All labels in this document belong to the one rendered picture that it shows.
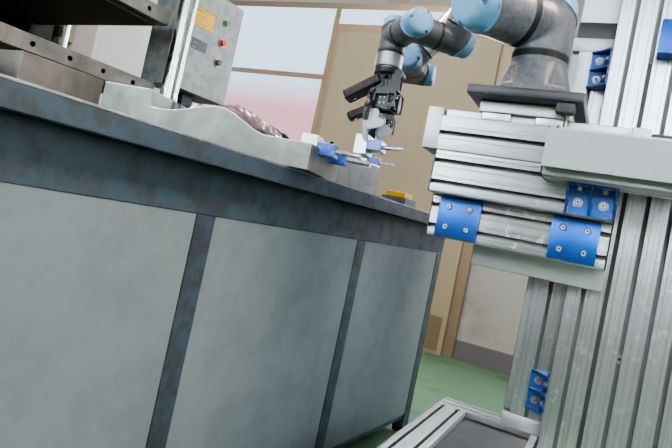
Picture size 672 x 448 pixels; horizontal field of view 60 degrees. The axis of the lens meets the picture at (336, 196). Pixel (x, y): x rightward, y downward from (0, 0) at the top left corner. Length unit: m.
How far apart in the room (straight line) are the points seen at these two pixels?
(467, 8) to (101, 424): 1.00
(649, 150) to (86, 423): 1.01
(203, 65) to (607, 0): 1.43
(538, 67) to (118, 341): 0.93
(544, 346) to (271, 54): 3.75
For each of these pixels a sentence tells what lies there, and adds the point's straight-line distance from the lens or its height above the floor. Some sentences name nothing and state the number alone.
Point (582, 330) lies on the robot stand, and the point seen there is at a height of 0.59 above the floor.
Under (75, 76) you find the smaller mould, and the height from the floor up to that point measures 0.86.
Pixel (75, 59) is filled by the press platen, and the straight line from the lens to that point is 1.91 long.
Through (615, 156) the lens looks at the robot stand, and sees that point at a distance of 1.08.
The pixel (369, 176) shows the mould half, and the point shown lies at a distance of 1.65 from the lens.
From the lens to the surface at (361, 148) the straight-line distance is 1.57.
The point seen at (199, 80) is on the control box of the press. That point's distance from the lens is 2.32.
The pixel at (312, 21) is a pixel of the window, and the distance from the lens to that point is 4.71.
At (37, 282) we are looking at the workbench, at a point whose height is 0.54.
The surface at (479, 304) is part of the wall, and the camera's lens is 3.90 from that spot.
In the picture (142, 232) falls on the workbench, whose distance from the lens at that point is 1.02.
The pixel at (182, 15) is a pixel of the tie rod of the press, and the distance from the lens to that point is 2.11.
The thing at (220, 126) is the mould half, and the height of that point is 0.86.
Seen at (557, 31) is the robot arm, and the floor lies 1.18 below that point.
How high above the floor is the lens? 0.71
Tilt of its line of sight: 2 degrees up
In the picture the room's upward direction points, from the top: 12 degrees clockwise
